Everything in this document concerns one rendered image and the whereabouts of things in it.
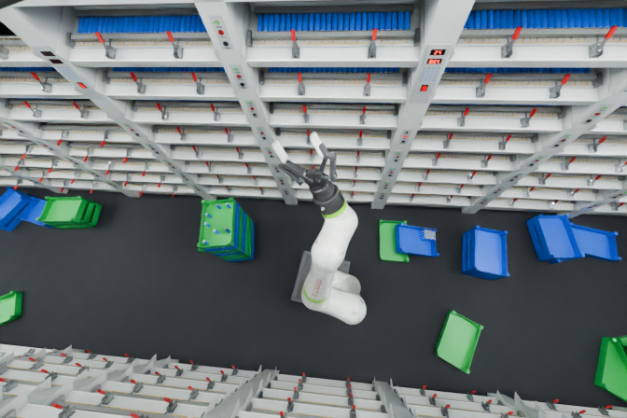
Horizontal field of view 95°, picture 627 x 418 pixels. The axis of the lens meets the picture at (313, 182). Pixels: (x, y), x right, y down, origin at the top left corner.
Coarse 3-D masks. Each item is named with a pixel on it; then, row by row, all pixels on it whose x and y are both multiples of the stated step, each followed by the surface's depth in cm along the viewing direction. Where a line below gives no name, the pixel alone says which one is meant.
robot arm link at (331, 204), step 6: (336, 186) 92; (336, 192) 90; (330, 198) 89; (336, 198) 89; (342, 198) 92; (318, 204) 90; (324, 204) 89; (330, 204) 89; (336, 204) 90; (342, 204) 92; (324, 210) 91; (330, 210) 91; (336, 210) 91
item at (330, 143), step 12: (276, 132) 154; (300, 132) 154; (312, 132) 153; (324, 132) 153; (336, 132) 152; (288, 144) 154; (300, 144) 153; (312, 144) 153; (336, 144) 152; (348, 144) 151; (372, 144) 150; (384, 144) 149
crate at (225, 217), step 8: (224, 200) 187; (232, 200) 185; (208, 208) 190; (216, 208) 190; (224, 208) 189; (232, 208) 183; (216, 216) 187; (224, 216) 187; (232, 216) 181; (216, 224) 185; (224, 224) 185; (232, 224) 180; (200, 232) 178; (208, 232) 183; (224, 232) 182; (232, 232) 179; (200, 240) 176; (208, 240) 181; (216, 240) 181; (224, 240) 180; (232, 240) 178; (208, 248) 179
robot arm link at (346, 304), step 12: (348, 276) 162; (336, 288) 125; (348, 288) 139; (360, 288) 162; (336, 300) 119; (348, 300) 120; (360, 300) 121; (336, 312) 119; (348, 312) 118; (360, 312) 118
